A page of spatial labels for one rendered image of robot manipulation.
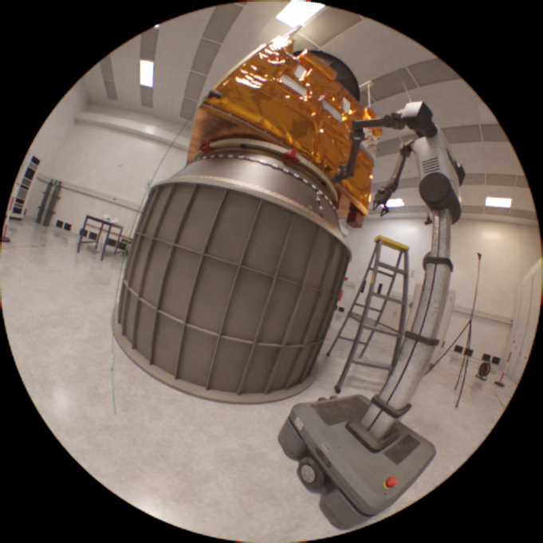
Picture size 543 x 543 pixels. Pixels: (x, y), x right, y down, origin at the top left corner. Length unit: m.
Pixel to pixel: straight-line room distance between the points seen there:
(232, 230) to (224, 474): 1.11
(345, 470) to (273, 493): 0.30
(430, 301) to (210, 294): 0.97
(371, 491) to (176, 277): 1.22
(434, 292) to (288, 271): 0.72
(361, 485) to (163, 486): 0.63
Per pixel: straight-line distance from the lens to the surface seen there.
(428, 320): 0.73
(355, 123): 1.38
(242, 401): 1.16
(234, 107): 1.55
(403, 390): 0.75
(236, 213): 0.96
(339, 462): 0.74
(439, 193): 0.83
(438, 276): 0.75
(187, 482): 0.83
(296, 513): 0.87
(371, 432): 0.85
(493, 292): 8.25
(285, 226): 0.99
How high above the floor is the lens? 0.77
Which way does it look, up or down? 2 degrees up
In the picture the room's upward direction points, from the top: 17 degrees clockwise
